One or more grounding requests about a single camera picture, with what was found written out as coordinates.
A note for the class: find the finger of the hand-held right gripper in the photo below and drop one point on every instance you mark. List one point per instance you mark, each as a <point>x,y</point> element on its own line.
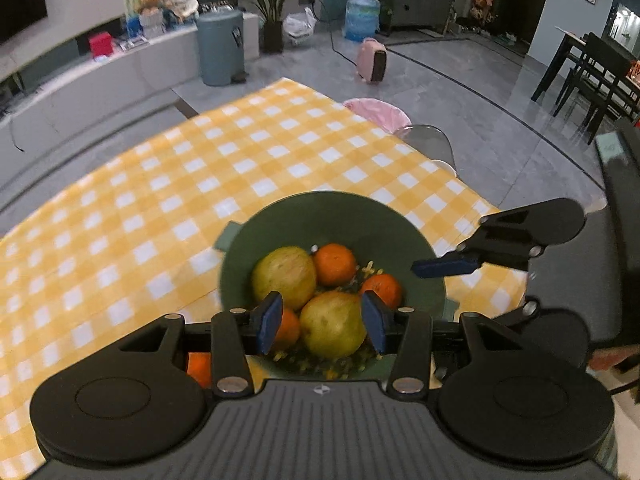
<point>525,310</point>
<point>445,266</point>

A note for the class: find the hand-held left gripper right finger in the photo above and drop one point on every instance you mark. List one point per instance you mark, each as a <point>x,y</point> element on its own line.
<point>372,322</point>

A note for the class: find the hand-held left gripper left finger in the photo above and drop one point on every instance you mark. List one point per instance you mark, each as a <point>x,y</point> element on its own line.
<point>267,322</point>

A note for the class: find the orange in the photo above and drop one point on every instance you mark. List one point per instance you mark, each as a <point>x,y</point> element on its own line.
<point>336,262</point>
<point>382,290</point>
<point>289,330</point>
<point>200,369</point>

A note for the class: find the yellow-green pear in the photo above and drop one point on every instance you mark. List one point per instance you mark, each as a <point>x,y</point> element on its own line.
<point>284,277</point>
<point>334,325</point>

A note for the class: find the green colander bowl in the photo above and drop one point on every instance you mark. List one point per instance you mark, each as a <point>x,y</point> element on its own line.
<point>325,215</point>

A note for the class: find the person's right hand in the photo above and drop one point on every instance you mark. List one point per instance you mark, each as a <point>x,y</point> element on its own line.
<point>612,357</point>

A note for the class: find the transparent chair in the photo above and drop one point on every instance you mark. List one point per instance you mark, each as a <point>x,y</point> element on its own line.
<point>430,142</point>

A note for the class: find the yellow checkered tablecloth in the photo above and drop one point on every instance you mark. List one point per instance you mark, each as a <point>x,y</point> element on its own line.
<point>150,210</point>

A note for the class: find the pink stool cushion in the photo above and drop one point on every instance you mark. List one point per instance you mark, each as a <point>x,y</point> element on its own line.
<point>377,112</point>

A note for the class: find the dark dining chair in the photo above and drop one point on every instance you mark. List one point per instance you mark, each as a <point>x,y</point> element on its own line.
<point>605,80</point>

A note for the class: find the pink space heater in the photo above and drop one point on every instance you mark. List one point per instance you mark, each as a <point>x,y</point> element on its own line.
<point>372,62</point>

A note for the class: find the blue water jug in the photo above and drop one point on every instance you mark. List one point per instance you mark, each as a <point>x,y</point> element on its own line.
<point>362,17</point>

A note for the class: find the grey-blue trash bin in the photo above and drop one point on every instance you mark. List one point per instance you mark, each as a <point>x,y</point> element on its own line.
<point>220,47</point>

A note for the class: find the white television console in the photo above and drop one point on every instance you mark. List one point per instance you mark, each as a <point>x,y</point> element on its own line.
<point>125,80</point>

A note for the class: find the white plastic bag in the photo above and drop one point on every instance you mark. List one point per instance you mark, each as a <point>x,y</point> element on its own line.
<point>299,25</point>

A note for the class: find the potted long-leaf plant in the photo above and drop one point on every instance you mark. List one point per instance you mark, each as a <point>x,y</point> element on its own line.
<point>273,35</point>

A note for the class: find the red box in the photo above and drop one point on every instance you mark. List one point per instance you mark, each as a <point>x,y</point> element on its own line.
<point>101,44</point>

